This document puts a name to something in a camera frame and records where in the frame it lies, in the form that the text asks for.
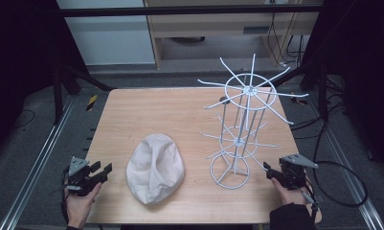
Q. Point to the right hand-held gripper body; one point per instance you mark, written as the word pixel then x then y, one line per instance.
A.
pixel 293 171

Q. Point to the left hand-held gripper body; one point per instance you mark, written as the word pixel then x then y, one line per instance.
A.
pixel 78 174

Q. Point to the person's right hand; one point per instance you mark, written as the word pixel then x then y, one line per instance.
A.
pixel 288 195

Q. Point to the person's left hand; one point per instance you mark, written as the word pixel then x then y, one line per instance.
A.
pixel 79 206

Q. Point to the white cloth hat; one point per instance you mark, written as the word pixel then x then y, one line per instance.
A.
pixel 156 169

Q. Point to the yellow black striped tape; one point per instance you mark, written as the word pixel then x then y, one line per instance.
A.
pixel 91 103

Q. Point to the black metal stand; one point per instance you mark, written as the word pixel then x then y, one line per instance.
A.
pixel 322 92
pixel 63 80

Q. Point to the white cabinet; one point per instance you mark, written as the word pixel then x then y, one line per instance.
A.
pixel 106 35

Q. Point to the light wooden desk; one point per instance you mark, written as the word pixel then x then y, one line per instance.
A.
pixel 218 24

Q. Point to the aluminium floor rail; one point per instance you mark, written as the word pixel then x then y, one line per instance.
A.
pixel 36 166
pixel 346 172

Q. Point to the black horizontal frame bar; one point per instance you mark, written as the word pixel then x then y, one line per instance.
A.
pixel 180 11

